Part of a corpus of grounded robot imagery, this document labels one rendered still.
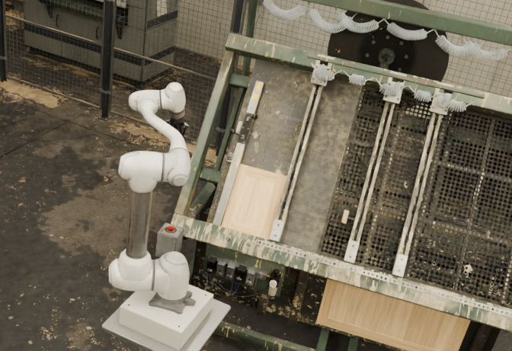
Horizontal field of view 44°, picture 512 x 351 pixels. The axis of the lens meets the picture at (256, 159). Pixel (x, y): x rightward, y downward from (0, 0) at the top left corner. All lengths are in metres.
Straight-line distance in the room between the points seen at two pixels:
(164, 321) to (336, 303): 1.37
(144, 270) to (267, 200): 1.05
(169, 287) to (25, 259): 2.01
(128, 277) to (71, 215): 2.37
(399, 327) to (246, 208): 1.25
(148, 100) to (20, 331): 1.89
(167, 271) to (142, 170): 0.58
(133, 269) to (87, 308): 1.48
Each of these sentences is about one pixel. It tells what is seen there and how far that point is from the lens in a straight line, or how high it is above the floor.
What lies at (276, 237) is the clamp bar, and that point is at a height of 0.94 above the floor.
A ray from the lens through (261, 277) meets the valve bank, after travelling 3.86.
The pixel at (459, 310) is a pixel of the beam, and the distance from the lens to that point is 3.87.
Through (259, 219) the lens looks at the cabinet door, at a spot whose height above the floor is 0.97.
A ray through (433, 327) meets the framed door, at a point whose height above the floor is 0.49.
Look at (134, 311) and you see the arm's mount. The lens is 3.31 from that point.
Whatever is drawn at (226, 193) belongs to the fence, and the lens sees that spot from 3.91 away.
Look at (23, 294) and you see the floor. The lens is 4.75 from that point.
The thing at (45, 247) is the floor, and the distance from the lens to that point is 5.16.
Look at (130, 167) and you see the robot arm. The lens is 2.89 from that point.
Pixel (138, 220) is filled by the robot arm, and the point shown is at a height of 1.37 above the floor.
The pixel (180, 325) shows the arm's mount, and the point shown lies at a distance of 3.25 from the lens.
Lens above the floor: 3.09
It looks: 28 degrees down
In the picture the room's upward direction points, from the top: 10 degrees clockwise
